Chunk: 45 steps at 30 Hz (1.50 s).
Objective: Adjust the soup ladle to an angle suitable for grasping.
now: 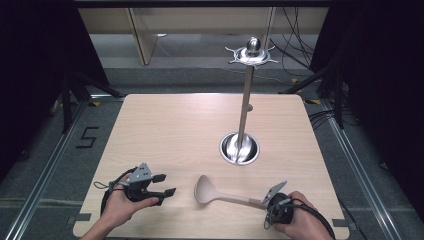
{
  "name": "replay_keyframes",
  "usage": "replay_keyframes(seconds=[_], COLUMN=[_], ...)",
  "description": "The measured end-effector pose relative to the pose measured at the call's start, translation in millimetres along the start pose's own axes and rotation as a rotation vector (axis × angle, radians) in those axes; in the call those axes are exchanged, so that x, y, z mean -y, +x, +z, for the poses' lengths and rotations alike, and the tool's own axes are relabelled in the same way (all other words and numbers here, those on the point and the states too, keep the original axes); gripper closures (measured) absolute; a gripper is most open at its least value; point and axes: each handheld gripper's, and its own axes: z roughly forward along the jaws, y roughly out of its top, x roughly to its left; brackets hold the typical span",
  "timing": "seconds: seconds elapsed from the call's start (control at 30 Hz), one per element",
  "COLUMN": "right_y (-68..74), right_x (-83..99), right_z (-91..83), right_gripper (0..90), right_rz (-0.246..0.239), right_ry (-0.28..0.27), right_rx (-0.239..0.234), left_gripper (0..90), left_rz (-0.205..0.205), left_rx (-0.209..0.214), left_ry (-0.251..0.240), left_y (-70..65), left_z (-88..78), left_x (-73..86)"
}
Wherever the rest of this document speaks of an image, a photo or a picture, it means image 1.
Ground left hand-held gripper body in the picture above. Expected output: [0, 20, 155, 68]
[118, 162, 158, 203]

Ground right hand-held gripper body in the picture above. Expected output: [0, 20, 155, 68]
[261, 180, 295, 225]

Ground beige ladle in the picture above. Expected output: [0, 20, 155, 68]
[194, 174, 269, 211]

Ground person's right hand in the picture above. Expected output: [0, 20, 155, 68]
[274, 190, 333, 240]

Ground person's left hand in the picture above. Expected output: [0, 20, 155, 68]
[99, 184, 160, 231]

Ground black tripod stand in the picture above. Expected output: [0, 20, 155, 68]
[279, 49, 356, 130]
[59, 71, 124, 134]

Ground metal utensil rack with hooks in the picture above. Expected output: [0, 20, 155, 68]
[218, 36, 281, 167]

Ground black curtain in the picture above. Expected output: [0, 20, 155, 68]
[0, 0, 111, 181]
[309, 0, 424, 214]

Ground grey strap loop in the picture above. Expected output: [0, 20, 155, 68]
[93, 180, 113, 192]

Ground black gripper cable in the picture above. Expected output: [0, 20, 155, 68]
[293, 202, 337, 240]
[99, 166, 138, 216]

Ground metal floor rail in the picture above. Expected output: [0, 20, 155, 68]
[319, 99, 401, 240]
[3, 96, 89, 240]

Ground black floor cable bundle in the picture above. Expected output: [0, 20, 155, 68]
[308, 106, 359, 131]

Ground black hanging cables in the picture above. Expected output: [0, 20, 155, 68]
[269, 6, 318, 78]

